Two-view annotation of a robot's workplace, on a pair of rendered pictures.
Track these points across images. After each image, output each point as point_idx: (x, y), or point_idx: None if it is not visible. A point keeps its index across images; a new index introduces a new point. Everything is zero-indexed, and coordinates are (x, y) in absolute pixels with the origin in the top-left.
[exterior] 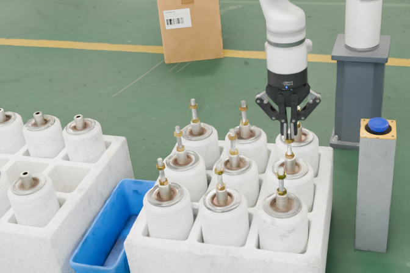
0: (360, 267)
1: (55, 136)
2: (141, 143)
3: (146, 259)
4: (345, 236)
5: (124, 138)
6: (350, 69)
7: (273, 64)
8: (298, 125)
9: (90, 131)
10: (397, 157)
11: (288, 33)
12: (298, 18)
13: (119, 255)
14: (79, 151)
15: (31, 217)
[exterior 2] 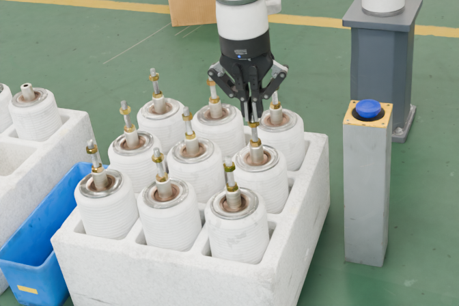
0: (346, 283)
1: (2, 107)
2: (123, 120)
3: (76, 259)
4: (337, 244)
5: (86, 113)
6: (365, 39)
7: (222, 27)
8: (276, 105)
9: (39, 103)
10: (423, 150)
11: None
12: None
13: (51, 253)
14: (25, 127)
15: None
